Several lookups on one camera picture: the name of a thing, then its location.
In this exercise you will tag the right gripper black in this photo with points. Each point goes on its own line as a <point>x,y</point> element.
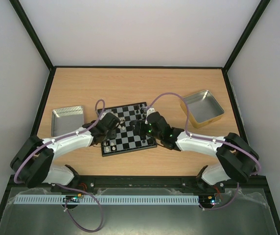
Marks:
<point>141,127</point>

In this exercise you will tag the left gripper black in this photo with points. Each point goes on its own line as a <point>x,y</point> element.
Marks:
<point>113,134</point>

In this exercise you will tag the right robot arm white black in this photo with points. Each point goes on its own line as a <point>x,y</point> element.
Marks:
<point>237,161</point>

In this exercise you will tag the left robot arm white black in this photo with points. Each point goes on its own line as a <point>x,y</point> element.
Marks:
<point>33,164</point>

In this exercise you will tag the row of black chess pieces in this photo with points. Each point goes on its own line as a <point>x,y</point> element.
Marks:
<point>140,111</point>

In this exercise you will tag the pile of white chess pieces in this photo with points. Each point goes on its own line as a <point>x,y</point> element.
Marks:
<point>122,123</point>

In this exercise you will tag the black grey chessboard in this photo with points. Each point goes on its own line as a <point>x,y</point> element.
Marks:
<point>126,141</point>

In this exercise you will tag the silver metal tin lid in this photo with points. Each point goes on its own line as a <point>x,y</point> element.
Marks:
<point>67,119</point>

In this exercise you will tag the gold metal tin box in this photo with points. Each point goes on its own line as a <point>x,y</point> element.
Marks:
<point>202,108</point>

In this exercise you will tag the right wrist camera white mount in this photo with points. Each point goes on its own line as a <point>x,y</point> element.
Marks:
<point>150,111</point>

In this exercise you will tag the light blue cable duct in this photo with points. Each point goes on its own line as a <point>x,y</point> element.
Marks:
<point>107,200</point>

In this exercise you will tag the black aluminium frame rail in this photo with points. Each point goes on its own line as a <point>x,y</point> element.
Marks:
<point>191,184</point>

